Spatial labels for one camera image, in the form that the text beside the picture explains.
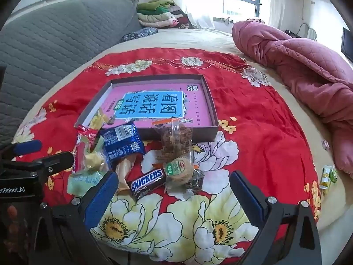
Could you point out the grey quilted headboard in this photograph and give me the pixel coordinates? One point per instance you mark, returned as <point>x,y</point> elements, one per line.
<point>41,60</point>

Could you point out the red snack packet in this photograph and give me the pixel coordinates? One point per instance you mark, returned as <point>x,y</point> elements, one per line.
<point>85,139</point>

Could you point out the clear bag of yellow chips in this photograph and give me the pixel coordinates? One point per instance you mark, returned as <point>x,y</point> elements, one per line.
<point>93,158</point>

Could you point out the yellow snack packet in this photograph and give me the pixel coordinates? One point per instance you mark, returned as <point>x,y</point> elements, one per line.
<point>99,118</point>

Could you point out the clear bag of brown cookies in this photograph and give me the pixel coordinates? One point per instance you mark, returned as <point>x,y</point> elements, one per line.
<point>175,140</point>

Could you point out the beige snack packet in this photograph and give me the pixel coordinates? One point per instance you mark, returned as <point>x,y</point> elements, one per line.
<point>124,171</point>

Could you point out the pink quilt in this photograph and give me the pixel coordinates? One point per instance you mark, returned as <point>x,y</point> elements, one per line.
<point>303,66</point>

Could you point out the light green snack packet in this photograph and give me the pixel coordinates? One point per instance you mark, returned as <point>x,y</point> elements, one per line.
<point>82,183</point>

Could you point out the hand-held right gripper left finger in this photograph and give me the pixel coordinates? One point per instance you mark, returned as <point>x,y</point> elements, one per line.
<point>102,196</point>

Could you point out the white curtain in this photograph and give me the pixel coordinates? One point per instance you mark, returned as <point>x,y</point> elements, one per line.
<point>277,2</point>
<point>193,2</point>

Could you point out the small pale candy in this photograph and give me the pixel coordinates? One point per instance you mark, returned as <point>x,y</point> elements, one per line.
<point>325,145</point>

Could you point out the brown chocolate bar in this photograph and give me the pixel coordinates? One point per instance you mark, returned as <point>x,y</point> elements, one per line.
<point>147,183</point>

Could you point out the blue snack packet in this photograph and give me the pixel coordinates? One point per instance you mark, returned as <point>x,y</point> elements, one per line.
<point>121,142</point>

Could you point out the grey cardboard box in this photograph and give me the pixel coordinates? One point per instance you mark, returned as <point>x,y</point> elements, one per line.
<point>209,107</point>

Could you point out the pink book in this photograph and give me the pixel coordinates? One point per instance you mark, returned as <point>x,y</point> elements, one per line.
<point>154,105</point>

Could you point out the stack of folded clothes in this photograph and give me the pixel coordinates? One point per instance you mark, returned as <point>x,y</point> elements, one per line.
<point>157,13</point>

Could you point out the round cake with green label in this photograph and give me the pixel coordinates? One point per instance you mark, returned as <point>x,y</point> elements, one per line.
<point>179,172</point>

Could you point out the black television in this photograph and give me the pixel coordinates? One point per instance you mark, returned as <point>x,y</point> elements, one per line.
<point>347,43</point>

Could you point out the red floral blanket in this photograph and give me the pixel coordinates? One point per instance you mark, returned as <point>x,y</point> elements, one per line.
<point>262,143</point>

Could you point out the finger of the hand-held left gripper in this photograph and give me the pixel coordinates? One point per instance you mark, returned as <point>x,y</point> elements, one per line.
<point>59,158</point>
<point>27,146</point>

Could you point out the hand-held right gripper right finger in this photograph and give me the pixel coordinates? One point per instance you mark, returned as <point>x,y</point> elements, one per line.
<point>245,196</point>

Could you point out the green yellow candy packet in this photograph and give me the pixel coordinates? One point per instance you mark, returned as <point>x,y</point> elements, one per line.
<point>334,174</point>
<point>325,179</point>

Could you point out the black bag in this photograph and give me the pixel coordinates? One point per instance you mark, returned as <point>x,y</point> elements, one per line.
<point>292,34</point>

